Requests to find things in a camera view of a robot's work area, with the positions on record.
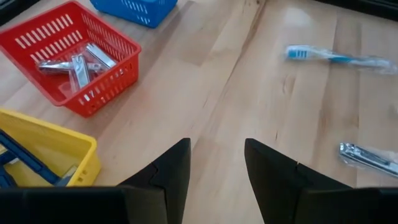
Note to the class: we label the blue white toothbrush in wrapper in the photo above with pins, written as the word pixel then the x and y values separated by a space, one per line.
pixel 339 58

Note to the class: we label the yellow plastic basket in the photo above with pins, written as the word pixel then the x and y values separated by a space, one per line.
pixel 62 146

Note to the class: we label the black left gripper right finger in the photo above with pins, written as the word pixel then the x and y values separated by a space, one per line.
pixel 273 186

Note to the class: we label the silver nail clipper in wrapper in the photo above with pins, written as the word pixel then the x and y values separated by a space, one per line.
pixel 53 66
pixel 80 71
pixel 101 56
pixel 367 158

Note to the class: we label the blue plastic basket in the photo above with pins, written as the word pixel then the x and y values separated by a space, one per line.
pixel 136 12

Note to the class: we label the red plastic basket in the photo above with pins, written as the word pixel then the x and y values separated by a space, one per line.
pixel 102 93

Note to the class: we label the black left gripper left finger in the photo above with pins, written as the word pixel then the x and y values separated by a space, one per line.
pixel 174 174

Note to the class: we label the black table edge rail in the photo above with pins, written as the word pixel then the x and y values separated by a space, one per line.
pixel 12 9

